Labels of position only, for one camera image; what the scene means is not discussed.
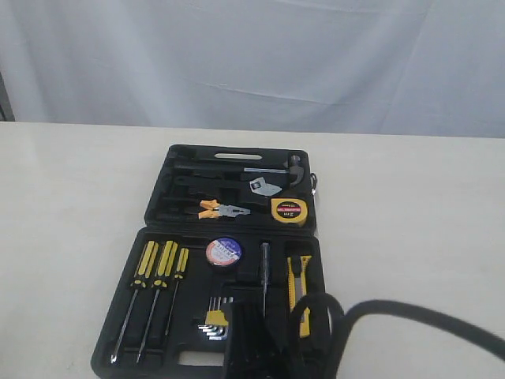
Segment black electrical tape roll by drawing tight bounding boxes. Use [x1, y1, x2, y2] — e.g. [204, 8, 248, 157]
[205, 237, 243, 268]

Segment yellow tape measure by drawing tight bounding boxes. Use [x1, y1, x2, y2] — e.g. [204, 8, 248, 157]
[270, 173, 318, 228]

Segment voltage tester screwdriver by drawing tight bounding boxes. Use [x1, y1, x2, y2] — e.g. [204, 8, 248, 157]
[260, 242, 270, 317]

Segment orange black combination pliers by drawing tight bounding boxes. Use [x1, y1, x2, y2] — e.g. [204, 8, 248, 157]
[157, 198, 253, 222]

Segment hex key set yellow holder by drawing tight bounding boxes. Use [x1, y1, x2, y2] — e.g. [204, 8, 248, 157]
[197, 297, 234, 341]

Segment small yellow black screwdriver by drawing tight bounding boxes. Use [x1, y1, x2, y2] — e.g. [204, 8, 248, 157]
[165, 247, 189, 337]

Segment middle yellow black screwdriver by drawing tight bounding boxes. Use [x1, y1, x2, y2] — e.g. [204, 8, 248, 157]
[136, 240, 178, 364]

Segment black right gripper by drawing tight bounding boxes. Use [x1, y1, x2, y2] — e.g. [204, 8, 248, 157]
[223, 299, 339, 378]

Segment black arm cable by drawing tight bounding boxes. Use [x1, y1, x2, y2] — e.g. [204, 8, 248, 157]
[290, 292, 505, 379]

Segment black plastic tool case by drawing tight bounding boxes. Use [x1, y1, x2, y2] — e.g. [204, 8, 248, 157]
[91, 144, 325, 378]

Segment white backdrop curtain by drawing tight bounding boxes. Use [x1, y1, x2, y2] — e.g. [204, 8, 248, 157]
[1, 1, 504, 137]

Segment large yellow black screwdriver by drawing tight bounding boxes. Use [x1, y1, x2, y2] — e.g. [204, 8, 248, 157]
[110, 240, 159, 364]

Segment adjustable wrench silver head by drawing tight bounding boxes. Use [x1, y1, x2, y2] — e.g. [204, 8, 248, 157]
[174, 175, 284, 205]

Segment claw hammer black handle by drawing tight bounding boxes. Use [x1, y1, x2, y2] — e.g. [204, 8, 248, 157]
[173, 156, 305, 186]

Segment yellow black utility knife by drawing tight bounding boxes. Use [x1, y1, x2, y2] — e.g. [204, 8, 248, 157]
[287, 255, 312, 338]

